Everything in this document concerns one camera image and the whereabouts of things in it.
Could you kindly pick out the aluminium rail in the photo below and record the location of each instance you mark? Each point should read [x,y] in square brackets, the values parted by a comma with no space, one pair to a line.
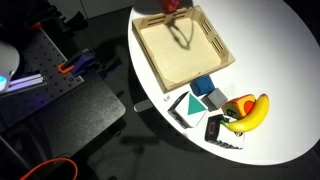
[26,82]

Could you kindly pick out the purple and black clamp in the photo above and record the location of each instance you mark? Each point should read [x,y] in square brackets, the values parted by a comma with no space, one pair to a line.
[110,65]

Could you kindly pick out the black flat plate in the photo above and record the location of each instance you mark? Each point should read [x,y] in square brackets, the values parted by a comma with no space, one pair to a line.
[76,113]

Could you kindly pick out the blue block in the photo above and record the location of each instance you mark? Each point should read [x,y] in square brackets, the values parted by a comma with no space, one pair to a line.
[202,85]

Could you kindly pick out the yellow banana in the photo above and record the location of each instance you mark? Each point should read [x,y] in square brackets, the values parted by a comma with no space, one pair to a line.
[255,116]

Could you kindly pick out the red block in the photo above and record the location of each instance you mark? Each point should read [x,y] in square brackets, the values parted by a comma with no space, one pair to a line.
[170,5]

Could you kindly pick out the grey block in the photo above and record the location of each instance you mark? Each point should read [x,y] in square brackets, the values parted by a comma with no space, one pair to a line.
[216,99]

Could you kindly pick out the white cube with teal triangle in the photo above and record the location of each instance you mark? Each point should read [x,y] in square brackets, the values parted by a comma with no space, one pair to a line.
[190,111]

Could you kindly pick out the black and white box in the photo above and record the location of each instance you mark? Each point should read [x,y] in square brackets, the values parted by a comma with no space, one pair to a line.
[230,138]

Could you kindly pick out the small white tag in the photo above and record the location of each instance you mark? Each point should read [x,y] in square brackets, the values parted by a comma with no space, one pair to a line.
[167,98]

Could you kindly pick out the black perforated board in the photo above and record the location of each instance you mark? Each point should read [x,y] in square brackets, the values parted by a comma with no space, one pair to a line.
[36,56]

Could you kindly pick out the grey table foot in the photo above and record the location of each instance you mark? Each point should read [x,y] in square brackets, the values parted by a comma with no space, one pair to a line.
[142,106]

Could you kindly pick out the wooden tray with slots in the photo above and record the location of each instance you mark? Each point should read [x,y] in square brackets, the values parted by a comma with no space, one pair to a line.
[183,56]

